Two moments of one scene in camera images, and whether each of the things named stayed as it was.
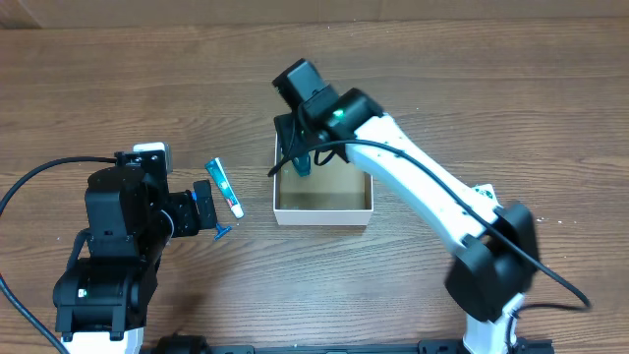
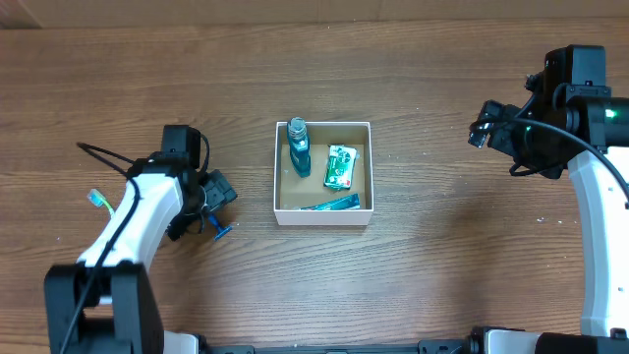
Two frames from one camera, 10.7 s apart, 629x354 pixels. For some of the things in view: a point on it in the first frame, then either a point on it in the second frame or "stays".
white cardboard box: [334, 193] stays
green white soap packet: [485, 191] → [339, 166]
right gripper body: [307, 125] → [528, 145]
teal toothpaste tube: [216, 168] → [349, 203]
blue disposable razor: [221, 231] stays
